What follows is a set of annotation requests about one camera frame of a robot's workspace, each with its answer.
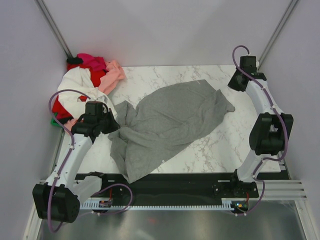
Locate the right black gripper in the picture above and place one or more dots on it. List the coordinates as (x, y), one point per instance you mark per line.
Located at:
(231, 83)

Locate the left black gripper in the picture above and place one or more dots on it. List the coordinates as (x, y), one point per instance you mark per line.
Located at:
(114, 125)

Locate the grey t shirt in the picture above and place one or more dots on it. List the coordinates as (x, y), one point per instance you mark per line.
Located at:
(163, 124)

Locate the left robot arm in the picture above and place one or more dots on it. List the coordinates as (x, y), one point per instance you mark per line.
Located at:
(59, 198)

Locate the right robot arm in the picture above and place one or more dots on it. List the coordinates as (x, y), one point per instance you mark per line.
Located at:
(269, 137)

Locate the red t shirt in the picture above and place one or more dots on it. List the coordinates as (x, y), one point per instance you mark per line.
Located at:
(60, 112)

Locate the green t shirt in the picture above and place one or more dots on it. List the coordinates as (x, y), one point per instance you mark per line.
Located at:
(53, 121)

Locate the magenta t shirt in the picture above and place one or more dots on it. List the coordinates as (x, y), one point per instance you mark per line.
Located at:
(97, 63)

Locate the black garment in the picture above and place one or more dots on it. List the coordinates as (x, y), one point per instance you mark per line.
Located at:
(74, 61)

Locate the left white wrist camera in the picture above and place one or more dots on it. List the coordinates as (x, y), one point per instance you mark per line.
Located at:
(103, 99)

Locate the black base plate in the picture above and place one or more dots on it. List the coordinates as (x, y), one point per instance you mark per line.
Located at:
(174, 189)

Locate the right aluminium frame post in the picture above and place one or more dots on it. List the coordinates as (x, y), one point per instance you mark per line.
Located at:
(277, 31)

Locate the aluminium frame post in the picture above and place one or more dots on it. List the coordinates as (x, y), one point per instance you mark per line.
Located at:
(277, 31)
(53, 27)

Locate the left aluminium frame post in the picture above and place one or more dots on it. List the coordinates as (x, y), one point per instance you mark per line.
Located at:
(53, 27)

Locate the white slotted cable duct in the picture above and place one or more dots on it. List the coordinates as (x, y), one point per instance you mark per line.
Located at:
(101, 205)

